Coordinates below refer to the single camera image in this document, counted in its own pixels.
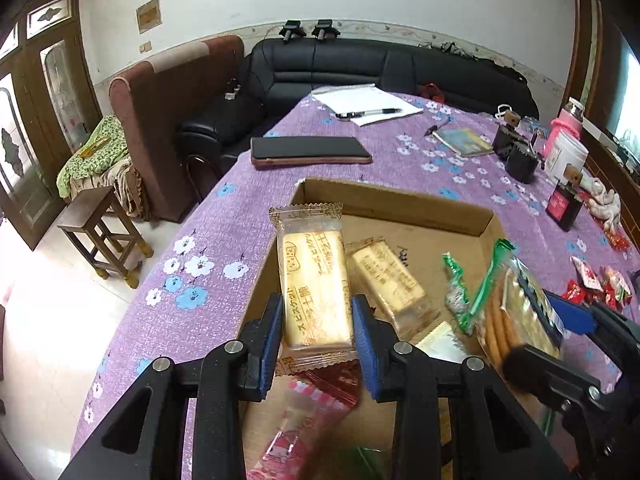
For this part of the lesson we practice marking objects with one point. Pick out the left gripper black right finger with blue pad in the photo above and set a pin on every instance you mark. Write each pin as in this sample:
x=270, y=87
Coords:
x=397, y=372

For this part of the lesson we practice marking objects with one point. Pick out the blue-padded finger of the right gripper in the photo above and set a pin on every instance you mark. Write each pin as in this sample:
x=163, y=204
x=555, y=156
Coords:
x=576, y=318

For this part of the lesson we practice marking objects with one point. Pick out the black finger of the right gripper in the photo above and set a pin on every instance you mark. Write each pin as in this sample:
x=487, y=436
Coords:
x=553, y=382

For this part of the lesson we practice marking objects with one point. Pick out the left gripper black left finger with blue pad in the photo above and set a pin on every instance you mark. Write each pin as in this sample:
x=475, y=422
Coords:
x=239, y=371

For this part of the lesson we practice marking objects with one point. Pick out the dark red foil snack packet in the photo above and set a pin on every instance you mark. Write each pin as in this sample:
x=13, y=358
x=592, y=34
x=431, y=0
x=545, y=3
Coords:
x=335, y=377

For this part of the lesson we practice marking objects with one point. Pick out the green round cracker packet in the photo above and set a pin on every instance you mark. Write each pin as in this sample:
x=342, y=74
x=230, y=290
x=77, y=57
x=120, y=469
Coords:
x=510, y=310

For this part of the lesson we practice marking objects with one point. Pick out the pink My Melody snack packet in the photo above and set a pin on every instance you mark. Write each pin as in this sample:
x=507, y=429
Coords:
x=312, y=407

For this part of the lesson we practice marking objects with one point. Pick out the yellow cheese biscuit packet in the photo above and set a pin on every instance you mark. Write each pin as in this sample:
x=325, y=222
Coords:
x=315, y=287

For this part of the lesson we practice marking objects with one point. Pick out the green candy wrapper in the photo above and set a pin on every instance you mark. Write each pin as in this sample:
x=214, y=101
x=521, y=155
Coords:
x=457, y=298

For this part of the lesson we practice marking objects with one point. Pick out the small red candy packet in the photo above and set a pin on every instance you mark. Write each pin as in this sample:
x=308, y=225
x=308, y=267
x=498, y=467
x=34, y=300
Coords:
x=575, y=293

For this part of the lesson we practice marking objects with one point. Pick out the white red candy packet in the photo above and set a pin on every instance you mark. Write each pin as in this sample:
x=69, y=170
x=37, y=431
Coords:
x=586, y=274

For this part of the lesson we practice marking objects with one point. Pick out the red envelope under gloves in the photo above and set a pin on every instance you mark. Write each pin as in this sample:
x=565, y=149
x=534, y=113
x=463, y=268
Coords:
x=614, y=235

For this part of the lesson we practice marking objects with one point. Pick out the purple floral tablecloth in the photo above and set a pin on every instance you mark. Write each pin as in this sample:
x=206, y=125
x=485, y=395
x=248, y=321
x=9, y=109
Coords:
x=265, y=268

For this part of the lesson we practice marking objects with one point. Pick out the white work gloves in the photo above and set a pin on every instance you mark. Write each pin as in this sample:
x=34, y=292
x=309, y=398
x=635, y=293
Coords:
x=602, y=203

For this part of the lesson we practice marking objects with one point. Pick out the black jar with red label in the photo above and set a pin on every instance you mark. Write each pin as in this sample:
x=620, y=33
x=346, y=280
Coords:
x=565, y=203

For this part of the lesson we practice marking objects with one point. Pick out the black pot with leaf lid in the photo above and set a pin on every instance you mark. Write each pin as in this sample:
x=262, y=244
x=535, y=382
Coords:
x=522, y=162

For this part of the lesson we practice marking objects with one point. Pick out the white plastic canister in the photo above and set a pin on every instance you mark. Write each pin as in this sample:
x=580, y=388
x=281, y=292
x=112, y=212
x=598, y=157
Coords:
x=565, y=150

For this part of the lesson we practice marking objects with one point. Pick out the black jar with cork, rear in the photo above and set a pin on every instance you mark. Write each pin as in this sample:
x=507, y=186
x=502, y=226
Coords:
x=507, y=136

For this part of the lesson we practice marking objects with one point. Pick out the pink sleeved water bottle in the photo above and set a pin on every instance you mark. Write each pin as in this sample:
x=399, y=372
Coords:
x=569, y=121

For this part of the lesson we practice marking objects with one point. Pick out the wooden stool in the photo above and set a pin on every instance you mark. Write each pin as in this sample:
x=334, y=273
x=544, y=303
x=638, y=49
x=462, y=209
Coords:
x=99, y=228

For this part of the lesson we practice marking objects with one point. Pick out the small yellow-blue booklet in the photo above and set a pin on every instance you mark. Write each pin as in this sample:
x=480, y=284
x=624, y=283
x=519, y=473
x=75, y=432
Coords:
x=463, y=142

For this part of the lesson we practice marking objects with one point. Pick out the black smartphone pink case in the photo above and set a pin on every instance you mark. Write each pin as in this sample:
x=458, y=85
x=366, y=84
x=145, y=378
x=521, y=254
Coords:
x=293, y=151

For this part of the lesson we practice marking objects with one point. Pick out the black pen on notepad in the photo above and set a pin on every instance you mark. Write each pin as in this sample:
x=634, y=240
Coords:
x=367, y=113

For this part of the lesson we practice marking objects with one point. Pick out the green patterned cloth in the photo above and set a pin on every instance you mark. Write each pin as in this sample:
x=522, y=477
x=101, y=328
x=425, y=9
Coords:
x=106, y=146

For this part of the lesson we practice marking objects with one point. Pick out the white paper notepad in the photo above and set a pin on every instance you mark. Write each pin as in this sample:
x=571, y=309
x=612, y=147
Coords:
x=363, y=97

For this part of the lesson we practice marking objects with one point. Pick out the brown armchair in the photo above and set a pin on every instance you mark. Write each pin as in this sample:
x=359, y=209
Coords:
x=151, y=98

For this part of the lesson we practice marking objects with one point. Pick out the black leather sofa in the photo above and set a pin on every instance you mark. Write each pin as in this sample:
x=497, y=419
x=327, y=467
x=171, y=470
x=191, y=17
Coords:
x=276, y=75

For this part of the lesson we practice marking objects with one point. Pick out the wooden cabinet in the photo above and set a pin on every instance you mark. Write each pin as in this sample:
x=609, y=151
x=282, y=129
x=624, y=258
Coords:
x=598, y=79

